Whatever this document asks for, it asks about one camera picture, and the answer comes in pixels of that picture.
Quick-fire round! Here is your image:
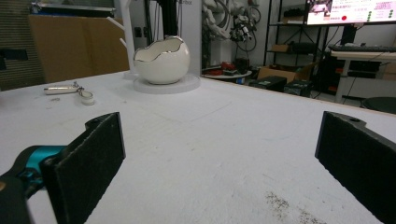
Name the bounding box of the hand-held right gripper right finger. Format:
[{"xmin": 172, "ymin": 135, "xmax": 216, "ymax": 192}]
[{"xmin": 315, "ymin": 110, "xmax": 396, "ymax": 224}]

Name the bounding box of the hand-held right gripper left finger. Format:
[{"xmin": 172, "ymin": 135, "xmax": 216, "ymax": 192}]
[{"xmin": 40, "ymin": 111, "xmax": 126, "ymax": 224}]

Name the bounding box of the black round stool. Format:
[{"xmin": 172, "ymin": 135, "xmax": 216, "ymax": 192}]
[{"xmin": 361, "ymin": 96, "xmax": 396, "ymax": 115}]

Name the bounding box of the black box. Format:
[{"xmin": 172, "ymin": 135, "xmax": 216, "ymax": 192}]
[
  {"xmin": 282, "ymin": 79, "xmax": 313, "ymax": 98},
  {"xmin": 247, "ymin": 76, "xmax": 288, "ymax": 93}
]

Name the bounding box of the white desk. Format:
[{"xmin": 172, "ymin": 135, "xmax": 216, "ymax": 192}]
[{"xmin": 330, "ymin": 49, "xmax": 396, "ymax": 105}]

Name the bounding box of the black keyboard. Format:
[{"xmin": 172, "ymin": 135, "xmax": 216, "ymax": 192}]
[{"xmin": 328, "ymin": 45, "xmax": 396, "ymax": 53}]

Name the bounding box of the brown cardboard box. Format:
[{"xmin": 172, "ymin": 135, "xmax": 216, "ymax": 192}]
[{"xmin": 257, "ymin": 63, "xmax": 313, "ymax": 84}]

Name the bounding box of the brown cardboard board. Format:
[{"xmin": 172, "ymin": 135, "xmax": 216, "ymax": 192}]
[{"xmin": 28, "ymin": 14, "xmax": 131, "ymax": 84}]

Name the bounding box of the white egg-shaped bowl silver rim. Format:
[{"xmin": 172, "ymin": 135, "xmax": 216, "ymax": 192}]
[{"xmin": 133, "ymin": 35, "xmax": 191, "ymax": 86}]

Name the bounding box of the black metal shelf rack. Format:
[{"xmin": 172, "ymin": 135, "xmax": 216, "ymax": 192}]
[{"xmin": 263, "ymin": 0, "xmax": 329, "ymax": 67}]

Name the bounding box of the white branched jewelry stand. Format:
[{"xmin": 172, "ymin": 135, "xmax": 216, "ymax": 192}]
[{"xmin": 106, "ymin": 0, "xmax": 138, "ymax": 80}]

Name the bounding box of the monitor screen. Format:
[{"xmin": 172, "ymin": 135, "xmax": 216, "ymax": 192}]
[{"xmin": 305, "ymin": 0, "xmax": 396, "ymax": 26}]

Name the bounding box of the small round white table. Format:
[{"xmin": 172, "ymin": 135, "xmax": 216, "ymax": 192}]
[{"xmin": 203, "ymin": 70, "xmax": 253, "ymax": 85}]

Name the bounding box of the black upright column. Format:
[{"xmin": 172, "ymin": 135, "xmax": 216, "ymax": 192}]
[{"xmin": 156, "ymin": 0, "xmax": 179, "ymax": 38}]

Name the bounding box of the white bar keychain with ring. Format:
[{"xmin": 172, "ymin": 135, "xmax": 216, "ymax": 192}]
[{"xmin": 43, "ymin": 81, "xmax": 95, "ymax": 106}]

